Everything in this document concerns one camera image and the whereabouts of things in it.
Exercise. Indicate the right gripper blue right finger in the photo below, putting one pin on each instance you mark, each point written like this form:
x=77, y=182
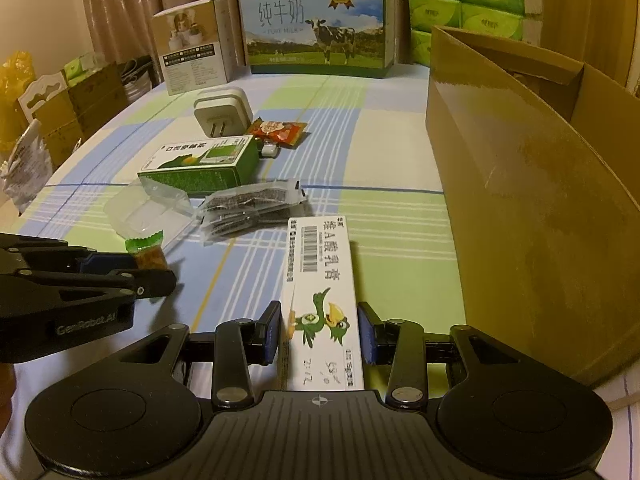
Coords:
x=400, y=345

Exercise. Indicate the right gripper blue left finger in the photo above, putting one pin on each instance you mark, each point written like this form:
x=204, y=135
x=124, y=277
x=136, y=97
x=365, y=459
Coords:
x=238, y=345

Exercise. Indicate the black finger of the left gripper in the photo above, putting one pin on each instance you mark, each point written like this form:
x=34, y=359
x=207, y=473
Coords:
x=130, y=285
x=110, y=262

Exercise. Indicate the small green candy packet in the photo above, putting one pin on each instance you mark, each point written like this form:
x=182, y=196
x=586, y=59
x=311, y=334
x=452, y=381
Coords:
x=148, y=251

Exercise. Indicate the clear plastic tray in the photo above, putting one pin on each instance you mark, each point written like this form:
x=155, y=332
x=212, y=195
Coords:
x=145, y=207

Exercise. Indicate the white ointment box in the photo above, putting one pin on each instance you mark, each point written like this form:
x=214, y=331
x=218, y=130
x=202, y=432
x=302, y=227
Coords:
x=320, y=345

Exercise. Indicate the dark sachet bundle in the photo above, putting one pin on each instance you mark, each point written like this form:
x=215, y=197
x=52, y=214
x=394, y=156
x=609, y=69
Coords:
x=246, y=208

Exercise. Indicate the green spray medicine box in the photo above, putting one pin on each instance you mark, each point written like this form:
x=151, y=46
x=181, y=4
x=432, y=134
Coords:
x=200, y=168

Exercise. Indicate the white power adapter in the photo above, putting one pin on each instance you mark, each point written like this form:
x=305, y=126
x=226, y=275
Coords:
x=224, y=112

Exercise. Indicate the red snack packet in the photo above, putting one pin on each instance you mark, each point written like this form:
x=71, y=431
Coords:
x=285, y=134

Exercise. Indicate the white printed plastic bag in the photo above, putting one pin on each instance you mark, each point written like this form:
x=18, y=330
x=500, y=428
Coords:
x=28, y=168

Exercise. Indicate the brown boxes on floor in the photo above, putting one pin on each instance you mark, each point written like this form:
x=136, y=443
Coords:
x=70, y=113

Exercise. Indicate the small white usb plug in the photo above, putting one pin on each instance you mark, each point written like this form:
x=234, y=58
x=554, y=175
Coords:
x=267, y=149

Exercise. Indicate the yellow plastic bag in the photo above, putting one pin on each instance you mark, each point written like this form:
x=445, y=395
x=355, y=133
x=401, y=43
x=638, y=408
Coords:
x=16, y=73

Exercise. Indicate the brown cardboard box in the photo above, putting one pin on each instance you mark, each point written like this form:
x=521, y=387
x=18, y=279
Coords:
x=538, y=155

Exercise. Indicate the white product box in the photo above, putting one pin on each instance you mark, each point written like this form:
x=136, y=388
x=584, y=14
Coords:
x=194, y=45

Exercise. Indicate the blue milk carton box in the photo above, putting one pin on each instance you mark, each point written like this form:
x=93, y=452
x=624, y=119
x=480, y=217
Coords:
x=332, y=37

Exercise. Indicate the green tissue pack stack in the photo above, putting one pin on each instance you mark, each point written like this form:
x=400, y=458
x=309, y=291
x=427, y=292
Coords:
x=511, y=19

